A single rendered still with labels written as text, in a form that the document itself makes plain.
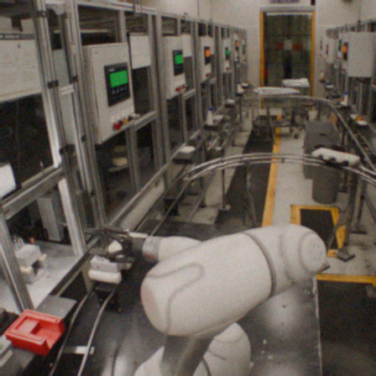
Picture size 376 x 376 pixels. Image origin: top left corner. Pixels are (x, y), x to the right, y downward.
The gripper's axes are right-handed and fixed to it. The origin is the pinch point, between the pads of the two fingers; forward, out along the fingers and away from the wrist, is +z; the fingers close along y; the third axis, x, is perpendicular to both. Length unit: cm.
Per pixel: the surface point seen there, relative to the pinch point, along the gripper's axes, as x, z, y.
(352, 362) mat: -55, -116, -111
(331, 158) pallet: -190, -104, -29
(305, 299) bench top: -34, -79, -44
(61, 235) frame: -27, 38, -18
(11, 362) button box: 45.8, 8.1, -15.7
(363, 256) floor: -175, -142, -113
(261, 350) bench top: -1, -62, -44
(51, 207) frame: -25.1, 38.1, -1.9
